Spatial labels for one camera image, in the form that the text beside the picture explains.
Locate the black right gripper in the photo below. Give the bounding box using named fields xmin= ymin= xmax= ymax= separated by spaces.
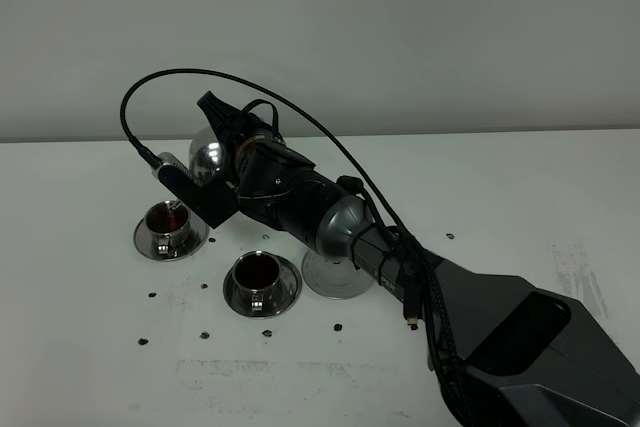
xmin=197 ymin=92 xmax=285 ymax=197

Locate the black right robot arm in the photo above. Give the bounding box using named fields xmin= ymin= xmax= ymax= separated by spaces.
xmin=199 ymin=94 xmax=639 ymax=426

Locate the far stainless steel saucer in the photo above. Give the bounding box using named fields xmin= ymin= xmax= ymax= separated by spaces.
xmin=133 ymin=208 xmax=209 ymax=262

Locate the stainless steel saucer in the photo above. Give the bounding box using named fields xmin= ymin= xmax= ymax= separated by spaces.
xmin=223 ymin=251 xmax=302 ymax=319
xmin=133 ymin=208 xmax=209 ymax=262

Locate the far stainless steel teacup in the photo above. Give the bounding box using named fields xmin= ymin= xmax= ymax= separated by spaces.
xmin=144 ymin=200 xmax=191 ymax=257

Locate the stainless steel teacup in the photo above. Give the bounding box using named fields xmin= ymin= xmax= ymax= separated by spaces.
xmin=144 ymin=200 xmax=191 ymax=257
xmin=232 ymin=251 xmax=280 ymax=316

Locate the near stainless steel teacup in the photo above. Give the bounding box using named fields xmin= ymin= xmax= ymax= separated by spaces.
xmin=232 ymin=251 xmax=280 ymax=316

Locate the near stainless steel saucer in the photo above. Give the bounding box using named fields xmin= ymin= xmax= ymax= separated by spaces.
xmin=223 ymin=251 xmax=302 ymax=319

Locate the stainless steel teapot coaster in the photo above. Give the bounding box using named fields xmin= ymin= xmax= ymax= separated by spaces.
xmin=301 ymin=250 xmax=373 ymax=300

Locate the black right camera cable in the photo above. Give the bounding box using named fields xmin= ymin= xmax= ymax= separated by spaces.
xmin=119 ymin=66 xmax=481 ymax=427

